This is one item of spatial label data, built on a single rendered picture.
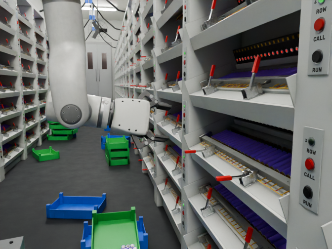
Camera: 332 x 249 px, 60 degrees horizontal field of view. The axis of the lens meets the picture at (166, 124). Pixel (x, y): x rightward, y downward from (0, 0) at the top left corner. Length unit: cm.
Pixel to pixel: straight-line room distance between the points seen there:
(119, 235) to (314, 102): 114
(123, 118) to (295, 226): 47
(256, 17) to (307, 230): 41
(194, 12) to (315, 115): 72
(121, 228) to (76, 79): 93
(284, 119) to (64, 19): 53
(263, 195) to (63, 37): 57
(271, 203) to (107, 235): 96
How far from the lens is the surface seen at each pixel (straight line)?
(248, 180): 69
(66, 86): 68
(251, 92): 65
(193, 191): 113
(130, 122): 76
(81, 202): 200
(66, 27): 75
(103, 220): 149
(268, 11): 61
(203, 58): 107
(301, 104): 49
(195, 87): 106
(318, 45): 47
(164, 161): 162
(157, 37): 176
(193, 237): 121
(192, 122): 107
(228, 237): 87
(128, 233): 144
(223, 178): 67
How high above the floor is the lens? 77
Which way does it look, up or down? 8 degrees down
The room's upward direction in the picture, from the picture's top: straight up
